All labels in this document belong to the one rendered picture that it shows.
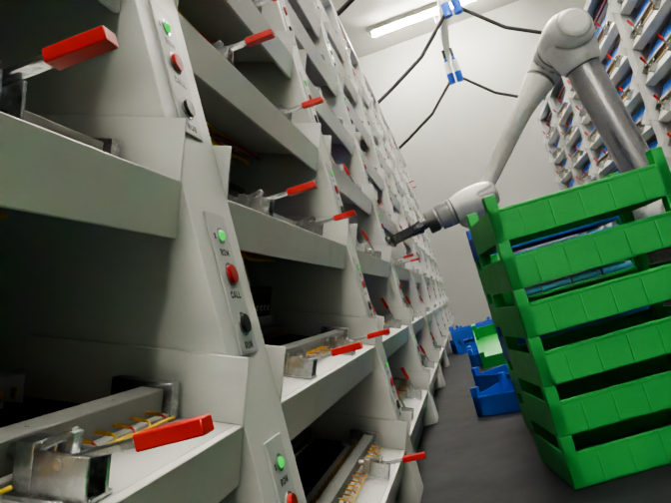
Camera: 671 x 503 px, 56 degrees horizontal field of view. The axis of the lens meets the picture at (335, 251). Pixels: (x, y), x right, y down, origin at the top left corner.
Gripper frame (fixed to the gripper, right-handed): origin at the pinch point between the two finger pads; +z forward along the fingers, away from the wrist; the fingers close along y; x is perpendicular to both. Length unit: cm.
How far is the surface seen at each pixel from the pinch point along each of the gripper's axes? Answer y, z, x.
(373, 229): -24.3, -1.1, 3.1
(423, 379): -25, 5, -43
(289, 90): -94, -2, 25
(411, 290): 45.5, 0.0, -16.9
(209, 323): -164, 5, -17
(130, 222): -171, 5, -9
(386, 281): -24.4, 2.3, -12.9
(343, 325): -95, 8, -20
